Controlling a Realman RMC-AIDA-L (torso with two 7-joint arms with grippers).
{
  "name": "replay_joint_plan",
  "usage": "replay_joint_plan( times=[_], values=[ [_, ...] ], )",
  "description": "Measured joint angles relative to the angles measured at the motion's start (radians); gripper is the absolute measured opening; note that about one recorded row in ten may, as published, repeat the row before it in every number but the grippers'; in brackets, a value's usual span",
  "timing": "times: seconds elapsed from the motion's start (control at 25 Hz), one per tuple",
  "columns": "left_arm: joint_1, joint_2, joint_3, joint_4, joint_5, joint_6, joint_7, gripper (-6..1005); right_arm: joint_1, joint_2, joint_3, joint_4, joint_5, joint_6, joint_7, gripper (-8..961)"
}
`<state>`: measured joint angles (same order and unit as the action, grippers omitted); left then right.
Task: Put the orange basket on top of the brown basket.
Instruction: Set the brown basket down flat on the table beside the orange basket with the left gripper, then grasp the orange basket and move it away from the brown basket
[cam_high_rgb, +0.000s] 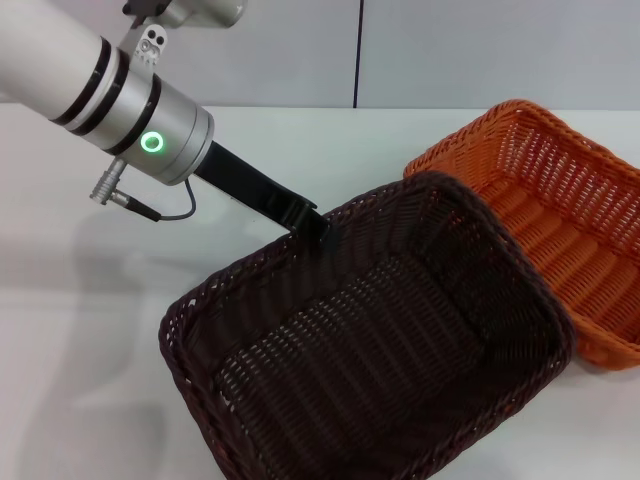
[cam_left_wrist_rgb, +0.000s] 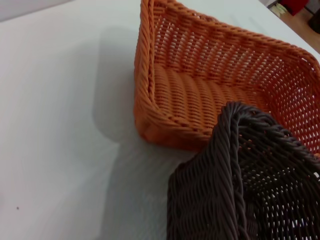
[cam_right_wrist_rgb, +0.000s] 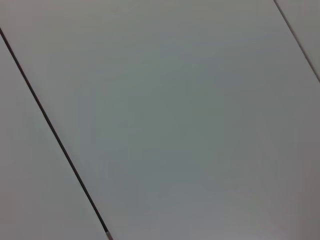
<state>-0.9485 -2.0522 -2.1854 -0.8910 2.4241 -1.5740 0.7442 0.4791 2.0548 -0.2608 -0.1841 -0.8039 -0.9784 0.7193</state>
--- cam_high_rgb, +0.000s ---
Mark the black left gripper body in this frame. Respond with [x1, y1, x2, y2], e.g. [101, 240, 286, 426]
[191, 141, 321, 234]

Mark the dark brown woven basket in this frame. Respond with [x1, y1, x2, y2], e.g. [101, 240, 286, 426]
[158, 169, 576, 480]

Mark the black cable with silver connector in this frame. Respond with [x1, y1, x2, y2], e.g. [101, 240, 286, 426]
[89, 168, 197, 223]

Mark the orange woven basket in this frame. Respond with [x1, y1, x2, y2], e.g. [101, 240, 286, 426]
[402, 98, 640, 372]

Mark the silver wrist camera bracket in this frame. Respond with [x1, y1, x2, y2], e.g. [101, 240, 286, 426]
[130, 24, 169, 67]

